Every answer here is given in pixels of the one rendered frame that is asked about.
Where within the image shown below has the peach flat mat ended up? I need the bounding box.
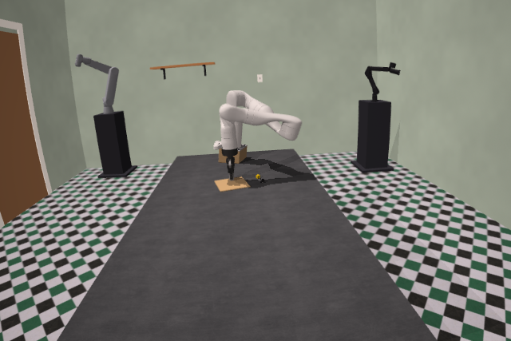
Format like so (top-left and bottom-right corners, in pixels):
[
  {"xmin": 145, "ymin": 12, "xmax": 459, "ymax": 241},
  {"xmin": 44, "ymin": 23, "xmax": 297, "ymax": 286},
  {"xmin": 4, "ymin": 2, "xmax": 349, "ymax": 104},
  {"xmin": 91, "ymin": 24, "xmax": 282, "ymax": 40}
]
[{"xmin": 215, "ymin": 176, "xmax": 250, "ymax": 192}]

